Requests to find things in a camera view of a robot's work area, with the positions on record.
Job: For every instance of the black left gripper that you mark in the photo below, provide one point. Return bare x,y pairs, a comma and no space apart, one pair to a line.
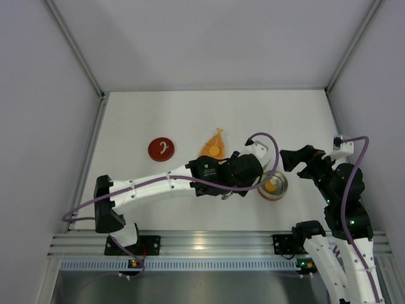
252,180

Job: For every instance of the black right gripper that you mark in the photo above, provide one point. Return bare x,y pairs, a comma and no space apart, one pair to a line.
306,163

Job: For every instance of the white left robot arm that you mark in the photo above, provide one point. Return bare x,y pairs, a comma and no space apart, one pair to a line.
204,176

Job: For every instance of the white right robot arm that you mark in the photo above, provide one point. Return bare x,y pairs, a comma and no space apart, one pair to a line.
348,270

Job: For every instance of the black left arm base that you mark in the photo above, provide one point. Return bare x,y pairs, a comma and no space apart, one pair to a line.
146,245

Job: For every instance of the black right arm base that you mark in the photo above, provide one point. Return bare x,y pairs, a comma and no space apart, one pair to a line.
284,244

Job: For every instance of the metal round lunch box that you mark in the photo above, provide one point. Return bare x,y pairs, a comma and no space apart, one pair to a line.
282,188

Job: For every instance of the boat-shaped woven basket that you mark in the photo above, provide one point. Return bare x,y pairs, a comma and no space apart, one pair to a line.
216,140

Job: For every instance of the red round lid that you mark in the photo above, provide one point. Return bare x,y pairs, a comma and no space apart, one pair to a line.
161,149

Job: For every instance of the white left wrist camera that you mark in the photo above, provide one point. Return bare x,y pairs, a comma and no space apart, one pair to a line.
258,149

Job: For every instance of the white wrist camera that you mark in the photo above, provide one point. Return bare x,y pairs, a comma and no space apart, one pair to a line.
341,148
258,149

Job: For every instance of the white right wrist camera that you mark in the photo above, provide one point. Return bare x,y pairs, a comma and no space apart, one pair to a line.
341,148

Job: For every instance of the aluminium right frame post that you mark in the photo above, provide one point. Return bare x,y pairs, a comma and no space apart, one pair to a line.
354,43

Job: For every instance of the aluminium frame post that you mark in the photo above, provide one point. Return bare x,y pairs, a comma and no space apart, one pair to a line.
62,26
354,43

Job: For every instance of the aluminium front rail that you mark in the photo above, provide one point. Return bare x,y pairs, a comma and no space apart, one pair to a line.
179,251

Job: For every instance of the aluminium left frame post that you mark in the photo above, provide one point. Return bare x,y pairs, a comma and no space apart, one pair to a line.
62,26

